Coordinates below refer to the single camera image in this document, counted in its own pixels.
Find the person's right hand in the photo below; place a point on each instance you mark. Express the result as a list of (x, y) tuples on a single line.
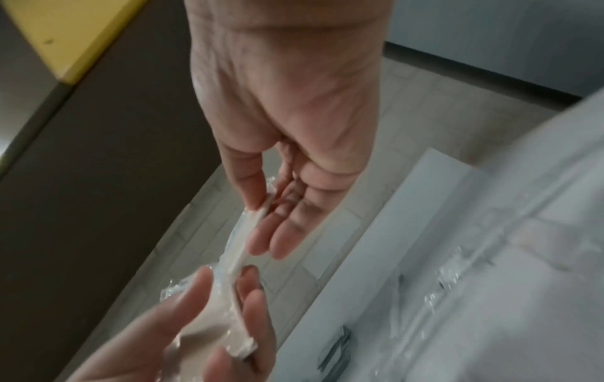
[(292, 93)]

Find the person's left hand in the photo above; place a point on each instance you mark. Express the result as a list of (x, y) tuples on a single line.
[(141, 347)]

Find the beige soap bars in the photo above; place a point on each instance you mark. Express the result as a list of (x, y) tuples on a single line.
[(236, 250)]

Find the thin pile of sachets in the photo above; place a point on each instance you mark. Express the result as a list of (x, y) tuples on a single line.
[(332, 365)]

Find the toothbrushes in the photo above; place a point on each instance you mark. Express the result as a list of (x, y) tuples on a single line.
[(476, 257)]

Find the teal yellow locker cabinet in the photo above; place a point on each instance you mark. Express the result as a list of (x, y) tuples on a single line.
[(71, 30)]

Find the white table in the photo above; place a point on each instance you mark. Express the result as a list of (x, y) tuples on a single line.
[(542, 317)]

